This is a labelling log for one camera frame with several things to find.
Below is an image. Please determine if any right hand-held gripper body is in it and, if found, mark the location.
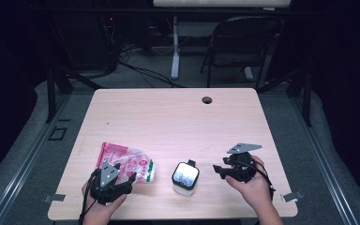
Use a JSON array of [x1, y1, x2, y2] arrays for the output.
[[223, 142, 263, 184]]

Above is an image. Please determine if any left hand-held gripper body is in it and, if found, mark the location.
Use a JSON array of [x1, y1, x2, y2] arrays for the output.
[[88, 158, 129, 205]]

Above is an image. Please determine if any pink and white plastic bag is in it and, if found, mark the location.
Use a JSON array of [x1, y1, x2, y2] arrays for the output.
[[97, 142, 156, 186]]

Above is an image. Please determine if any square glass jar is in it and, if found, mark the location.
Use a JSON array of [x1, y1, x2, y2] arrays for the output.
[[171, 160, 201, 197]]

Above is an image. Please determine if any person's left hand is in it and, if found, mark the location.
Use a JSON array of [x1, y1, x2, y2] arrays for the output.
[[81, 181, 128, 225]]

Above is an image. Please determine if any person's right hand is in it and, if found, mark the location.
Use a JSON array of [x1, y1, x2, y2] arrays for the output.
[[224, 155, 274, 214]]

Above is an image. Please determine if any black folding chair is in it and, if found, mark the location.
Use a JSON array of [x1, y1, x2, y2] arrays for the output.
[[200, 15, 283, 91]]

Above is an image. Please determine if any white desk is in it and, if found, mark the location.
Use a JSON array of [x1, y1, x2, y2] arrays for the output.
[[152, 0, 293, 81]]

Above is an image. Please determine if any left hand-held gripper black cable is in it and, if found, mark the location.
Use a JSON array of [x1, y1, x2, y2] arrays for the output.
[[78, 172, 98, 225]]

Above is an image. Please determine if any hand-held gripper black cable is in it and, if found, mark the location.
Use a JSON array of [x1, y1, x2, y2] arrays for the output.
[[78, 172, 98, 225], [240, 158, 277, 201]]

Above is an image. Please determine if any right hand-held gripper black cable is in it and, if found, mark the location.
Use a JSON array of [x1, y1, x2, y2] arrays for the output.
[[240, 158, 277, 201]]

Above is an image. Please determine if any grey metal table bracket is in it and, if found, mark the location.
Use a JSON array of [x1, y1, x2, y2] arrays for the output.
[[280, 190, 304, 203], [42, 193, 67, 203]]

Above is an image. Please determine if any aluminium floor rail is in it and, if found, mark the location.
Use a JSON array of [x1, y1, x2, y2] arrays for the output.
[[0, 93, 73, 225], [290, 90, 360, 225]]

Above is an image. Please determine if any black metal stand frame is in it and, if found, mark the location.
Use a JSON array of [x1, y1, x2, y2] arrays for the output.
[[45, 67, 104, 124], [256, 67, 313, 128]]

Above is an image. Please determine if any bundle of black floor cables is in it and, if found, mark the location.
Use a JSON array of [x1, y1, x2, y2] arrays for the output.
[[104, 18, 186, 89]]

